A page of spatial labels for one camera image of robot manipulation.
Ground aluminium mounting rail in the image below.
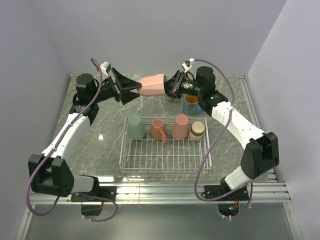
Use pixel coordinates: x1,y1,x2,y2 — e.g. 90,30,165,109
26,182,292,206

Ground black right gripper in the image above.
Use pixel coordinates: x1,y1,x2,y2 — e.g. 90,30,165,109
154,70,203,100

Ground short green plastic cup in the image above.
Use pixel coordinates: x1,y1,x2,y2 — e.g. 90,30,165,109
164,96,180,103

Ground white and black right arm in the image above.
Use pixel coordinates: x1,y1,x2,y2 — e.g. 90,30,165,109
164,66,280,200

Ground white wire dish rack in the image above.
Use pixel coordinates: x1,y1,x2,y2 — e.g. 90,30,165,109
119,116,210,173

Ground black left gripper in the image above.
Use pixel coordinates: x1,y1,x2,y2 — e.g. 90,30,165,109
91,68,142,105

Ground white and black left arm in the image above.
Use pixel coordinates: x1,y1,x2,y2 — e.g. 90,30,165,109
27,68,142,201

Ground tall green plastic cup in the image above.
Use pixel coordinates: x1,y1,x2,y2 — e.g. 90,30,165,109
127,114,145,140

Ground orange floral mug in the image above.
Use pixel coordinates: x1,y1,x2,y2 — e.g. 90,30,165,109
150,118,168,143

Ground blue mug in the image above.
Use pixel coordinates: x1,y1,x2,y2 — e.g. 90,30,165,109
182,94,203,116

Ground cream and brown ceramic cup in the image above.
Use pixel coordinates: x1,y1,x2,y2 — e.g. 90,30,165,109
188,121,206,142

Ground tall pink plastic cup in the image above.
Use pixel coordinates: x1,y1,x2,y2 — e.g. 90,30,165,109
171,114,189,140

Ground pink mug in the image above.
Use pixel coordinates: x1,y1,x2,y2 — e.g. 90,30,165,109
137,74,167,97

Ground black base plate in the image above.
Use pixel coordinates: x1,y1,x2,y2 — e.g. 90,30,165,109
70,186,117,217
201,184,253,220

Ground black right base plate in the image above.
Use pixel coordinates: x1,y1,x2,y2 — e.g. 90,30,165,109
201,184,253,220

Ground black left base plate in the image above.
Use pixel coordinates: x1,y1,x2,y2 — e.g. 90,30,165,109
70,186,117,217

